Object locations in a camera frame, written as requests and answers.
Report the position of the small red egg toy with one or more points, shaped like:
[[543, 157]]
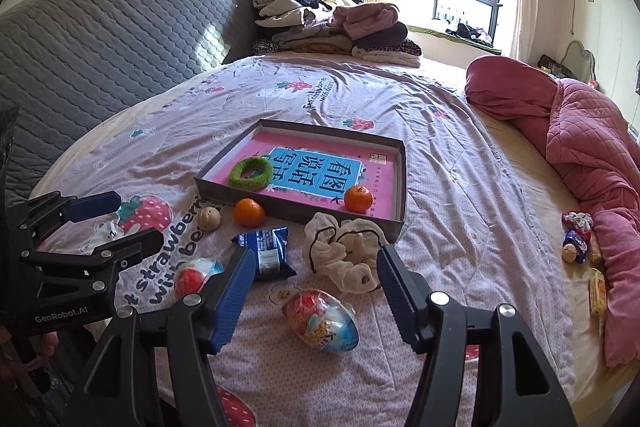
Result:
[[192, 277]]

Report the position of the beige bed sheet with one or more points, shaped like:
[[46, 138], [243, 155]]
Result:
[[540, 187]]

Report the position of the pile of folded clothes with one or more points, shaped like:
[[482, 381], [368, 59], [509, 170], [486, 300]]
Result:
[[320, 17]]

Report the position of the brown walnut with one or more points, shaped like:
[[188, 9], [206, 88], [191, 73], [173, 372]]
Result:
[[569, 253], [208, 219]]

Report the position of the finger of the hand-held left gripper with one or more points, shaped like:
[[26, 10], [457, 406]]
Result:
[[95, 205], [135, 244]]

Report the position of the grey cardboard box tray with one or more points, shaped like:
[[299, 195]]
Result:
[[290, 210]]

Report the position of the green hair scrunchie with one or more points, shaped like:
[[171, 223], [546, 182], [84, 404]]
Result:
[[237, 180]]

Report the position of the strawberry printed bed sheet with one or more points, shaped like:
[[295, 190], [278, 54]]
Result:
[[400, 107]]

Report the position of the orange tangerine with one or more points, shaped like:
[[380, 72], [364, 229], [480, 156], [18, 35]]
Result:
[[248, 213], [358, 199]]

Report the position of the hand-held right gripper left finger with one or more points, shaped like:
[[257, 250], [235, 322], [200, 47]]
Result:
[[232, 297]]

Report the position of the pink and blue book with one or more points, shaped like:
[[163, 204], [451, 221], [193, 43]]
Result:
[[280, 142]]

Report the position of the pink quilt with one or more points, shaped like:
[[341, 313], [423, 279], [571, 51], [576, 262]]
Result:
[[585, 132]]

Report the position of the large clear egg toy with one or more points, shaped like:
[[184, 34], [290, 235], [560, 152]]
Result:
[[320, 322]]

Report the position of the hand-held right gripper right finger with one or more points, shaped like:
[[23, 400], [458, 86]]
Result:
[[395, 287]]

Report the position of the yellow snack packet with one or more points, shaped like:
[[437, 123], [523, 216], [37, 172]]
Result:
[[597, 292]]

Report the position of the green windowsill cushion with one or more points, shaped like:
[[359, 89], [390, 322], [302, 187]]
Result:
[[430, 34]]

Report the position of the small blue snack packet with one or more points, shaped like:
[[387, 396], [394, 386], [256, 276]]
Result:
[[575, 239]]

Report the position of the white framed mirror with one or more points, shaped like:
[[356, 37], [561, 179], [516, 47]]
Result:
[[582, 52]]

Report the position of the person's left hand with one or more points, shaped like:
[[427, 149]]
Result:
[[50, 343]]

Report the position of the dark clothes on windowsill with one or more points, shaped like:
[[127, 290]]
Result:
[[467, 33]]

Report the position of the grey quilted headboard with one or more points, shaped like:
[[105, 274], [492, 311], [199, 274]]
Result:
[[100, 47]]

